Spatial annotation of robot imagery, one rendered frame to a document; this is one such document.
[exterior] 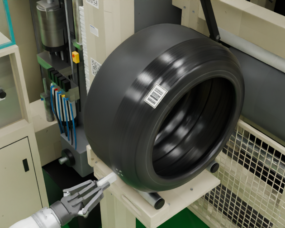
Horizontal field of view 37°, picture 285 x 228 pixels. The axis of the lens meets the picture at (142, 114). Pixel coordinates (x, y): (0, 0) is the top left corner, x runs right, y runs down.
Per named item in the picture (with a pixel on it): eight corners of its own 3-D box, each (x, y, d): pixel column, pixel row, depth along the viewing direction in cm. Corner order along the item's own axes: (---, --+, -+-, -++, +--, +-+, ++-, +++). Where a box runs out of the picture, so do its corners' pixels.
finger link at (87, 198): (69, 203, 135) (72, 206, 134) (99, 183, 139) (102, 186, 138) (72, 210, 137) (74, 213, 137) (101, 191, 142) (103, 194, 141)
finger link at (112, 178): (97, 183, 140) (99, 185, 140) (115, 172, 143) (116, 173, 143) (99, 189, 142) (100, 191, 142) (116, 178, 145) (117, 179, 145)
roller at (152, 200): (103, 145, 170) (109, 149, 174) (96, 154, 170) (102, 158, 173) (162, 198, 149) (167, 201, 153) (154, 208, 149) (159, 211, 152)
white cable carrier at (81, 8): (88, 111, 184) (78, 6, 154) (97, 107, 186) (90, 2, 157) (94, 117, 181) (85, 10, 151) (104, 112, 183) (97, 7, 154)
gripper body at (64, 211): (59, 218, 129) (84, 201, 133) (45, 201, 134) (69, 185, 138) (64, 232, 134) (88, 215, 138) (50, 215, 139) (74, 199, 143)
